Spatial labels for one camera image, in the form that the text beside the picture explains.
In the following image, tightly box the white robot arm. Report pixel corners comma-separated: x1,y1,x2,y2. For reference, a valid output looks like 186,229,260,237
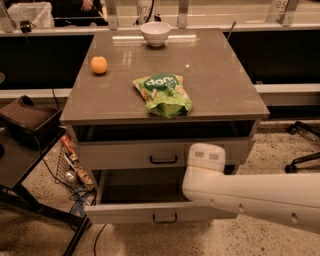
182,143,320,233

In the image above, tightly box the grey drawer cabinet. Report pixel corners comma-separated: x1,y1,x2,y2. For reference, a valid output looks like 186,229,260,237
59,28,270,188

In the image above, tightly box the grey top drawer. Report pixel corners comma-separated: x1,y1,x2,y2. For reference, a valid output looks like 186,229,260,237
73,137,254,170

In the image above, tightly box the green snack bag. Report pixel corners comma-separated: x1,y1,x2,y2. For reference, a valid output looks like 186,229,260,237
133,74,193,118

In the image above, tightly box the orange fruit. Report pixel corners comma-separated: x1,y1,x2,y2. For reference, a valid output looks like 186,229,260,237
90,56,108,74

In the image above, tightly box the white bowl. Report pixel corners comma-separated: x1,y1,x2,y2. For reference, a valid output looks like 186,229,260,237
140,22,171,47

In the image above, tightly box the brown pouch on table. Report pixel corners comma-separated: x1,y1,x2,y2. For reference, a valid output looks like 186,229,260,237
0,95,61,144

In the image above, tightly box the black office chair base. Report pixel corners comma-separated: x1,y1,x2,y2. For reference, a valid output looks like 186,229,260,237
285,121,320,173

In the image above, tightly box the black side table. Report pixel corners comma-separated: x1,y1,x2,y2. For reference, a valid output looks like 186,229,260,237
0,127,90,256

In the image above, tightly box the white plastic bag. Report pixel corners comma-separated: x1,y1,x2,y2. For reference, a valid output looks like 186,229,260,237
7,2,54,28

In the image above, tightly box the black power adapter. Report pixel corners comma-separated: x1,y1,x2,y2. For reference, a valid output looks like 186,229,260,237
20,20,32,33

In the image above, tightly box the wire basket with snacks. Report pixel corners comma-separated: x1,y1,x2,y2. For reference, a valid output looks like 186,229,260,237
56,134,94,191

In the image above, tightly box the black floor cable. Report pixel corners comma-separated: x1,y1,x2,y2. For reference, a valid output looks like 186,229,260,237
93,223,108,256

